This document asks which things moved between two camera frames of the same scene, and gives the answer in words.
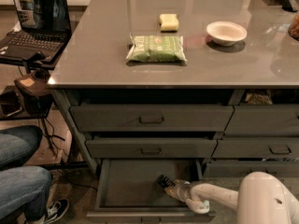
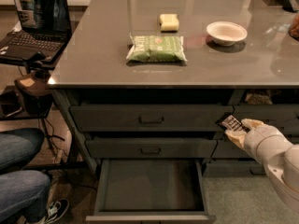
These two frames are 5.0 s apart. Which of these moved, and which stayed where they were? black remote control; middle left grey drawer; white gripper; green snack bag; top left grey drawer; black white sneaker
Moved: white gripper; black remote control
Stayed: green snack bag; black white sneaker; middle left grey drawer; top left grey drawer
